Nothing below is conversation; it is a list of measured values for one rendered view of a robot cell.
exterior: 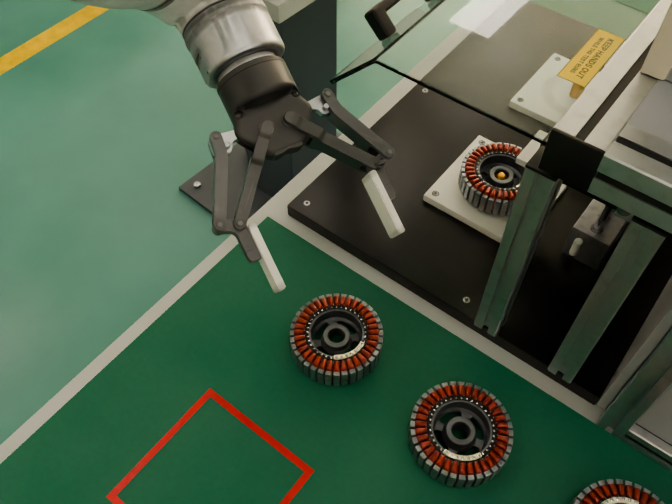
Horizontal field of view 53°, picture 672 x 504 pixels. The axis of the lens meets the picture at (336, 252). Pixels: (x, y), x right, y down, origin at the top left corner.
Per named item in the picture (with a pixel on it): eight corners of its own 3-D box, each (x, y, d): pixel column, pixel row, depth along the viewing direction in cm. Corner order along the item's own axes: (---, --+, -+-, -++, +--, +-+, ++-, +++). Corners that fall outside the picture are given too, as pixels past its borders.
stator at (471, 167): (443, 195, 93) (447, 177, 90) (479, 147, 99) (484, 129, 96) (517, 231, 90) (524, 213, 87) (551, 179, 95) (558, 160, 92)
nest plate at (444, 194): (422, 200, 94) (423, 194, 93) (477, 140, 101) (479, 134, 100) (517, 253, 89) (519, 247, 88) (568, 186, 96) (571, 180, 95)
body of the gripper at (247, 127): (279, 73, 73) (316, 149, 72) (207, 99, 70) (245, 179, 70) (292, 41, 66) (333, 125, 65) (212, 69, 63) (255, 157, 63)
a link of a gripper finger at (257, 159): (277, 122, 66) (263, 118, 66) (245, 229, 63) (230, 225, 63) (270, 136, 69) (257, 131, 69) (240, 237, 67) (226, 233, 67)
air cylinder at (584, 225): (560, 251, 89) (572, 225, 85) (585, 217, 93) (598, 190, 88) (596, 271, 87) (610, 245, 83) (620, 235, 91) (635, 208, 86)
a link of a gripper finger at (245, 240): (239, 210, 65) (211, 222, 64) (262, 257, 64) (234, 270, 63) (237, 213, 66) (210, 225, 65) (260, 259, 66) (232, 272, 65)
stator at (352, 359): (275, 331, 84) (273, 315, 81) (352, 293, 87) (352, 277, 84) (318, 403, 78) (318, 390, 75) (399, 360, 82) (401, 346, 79)
